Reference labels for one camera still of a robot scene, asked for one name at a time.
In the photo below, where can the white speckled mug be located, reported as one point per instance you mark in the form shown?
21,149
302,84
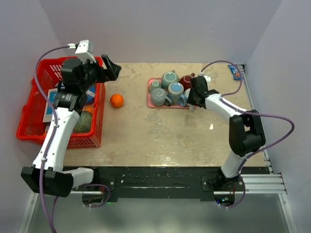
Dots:
186,93

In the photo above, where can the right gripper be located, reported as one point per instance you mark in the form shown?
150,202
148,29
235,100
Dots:
190,99

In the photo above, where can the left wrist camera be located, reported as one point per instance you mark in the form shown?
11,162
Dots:
83,51

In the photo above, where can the pink tray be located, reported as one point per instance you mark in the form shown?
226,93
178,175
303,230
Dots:
150,104

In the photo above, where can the dark red mug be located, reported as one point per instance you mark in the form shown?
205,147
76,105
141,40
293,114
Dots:
185,81

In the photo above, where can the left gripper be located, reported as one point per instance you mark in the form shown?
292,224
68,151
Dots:
111,74

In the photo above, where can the orange fruit on table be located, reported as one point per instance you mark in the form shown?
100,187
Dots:
116,100

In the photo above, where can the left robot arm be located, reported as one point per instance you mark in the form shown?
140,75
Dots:
46,175

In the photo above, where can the small teal mug left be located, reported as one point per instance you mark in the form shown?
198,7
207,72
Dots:
154,84

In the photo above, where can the grey-blue mug front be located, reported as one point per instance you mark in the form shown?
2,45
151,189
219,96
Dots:
159,98

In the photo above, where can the blue snack packet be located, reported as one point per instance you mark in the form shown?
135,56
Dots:
234,71

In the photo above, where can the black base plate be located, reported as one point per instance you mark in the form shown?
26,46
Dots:
153,182

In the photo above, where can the blue butterfly mug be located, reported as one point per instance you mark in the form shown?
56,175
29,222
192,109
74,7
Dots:
176,94

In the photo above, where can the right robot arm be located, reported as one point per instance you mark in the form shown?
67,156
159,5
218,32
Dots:
246,133

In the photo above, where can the green melon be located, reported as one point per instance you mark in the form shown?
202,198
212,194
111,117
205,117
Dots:
83,124

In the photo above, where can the red plastic basket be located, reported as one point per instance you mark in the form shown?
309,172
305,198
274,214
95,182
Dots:
31,127

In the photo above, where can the blue white plastic bag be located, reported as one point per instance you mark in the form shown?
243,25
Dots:
91,94

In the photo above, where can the blue product box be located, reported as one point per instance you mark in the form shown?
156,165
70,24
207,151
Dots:
47,117

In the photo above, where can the teal mug back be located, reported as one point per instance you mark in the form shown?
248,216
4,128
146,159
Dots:
169,78

